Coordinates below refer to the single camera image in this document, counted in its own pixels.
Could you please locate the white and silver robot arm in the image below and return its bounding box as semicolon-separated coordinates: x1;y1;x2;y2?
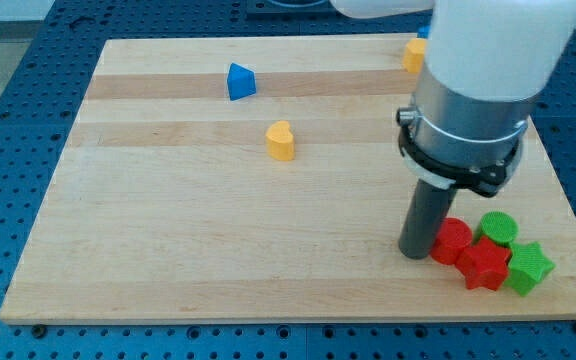
331;0;576;197

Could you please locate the blue block behind arm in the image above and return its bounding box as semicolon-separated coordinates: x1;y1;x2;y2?
417;25;430;39

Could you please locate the yellow heart block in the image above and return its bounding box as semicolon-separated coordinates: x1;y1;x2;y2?
265;120;295;161

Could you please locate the wooden board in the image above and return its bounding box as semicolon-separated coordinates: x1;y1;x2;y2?
0;33;576;325

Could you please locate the blue triangle block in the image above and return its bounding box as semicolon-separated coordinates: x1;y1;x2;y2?
227;63;257;101

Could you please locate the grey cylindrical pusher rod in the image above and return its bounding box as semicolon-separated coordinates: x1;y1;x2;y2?
398;180;457;259

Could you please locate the red cylinder block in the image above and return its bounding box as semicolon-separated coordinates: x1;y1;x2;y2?
430;217;472;265

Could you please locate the yellow block at board edge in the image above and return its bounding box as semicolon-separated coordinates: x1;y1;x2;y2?
402;38;427;73

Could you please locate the red star block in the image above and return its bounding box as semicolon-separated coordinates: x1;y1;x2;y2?
455;236;512;291

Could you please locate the green cylinder block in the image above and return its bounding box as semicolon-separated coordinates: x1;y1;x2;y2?
473;211;519;247

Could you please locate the green star block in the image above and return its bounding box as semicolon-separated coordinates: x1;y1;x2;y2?
504;242;556;297

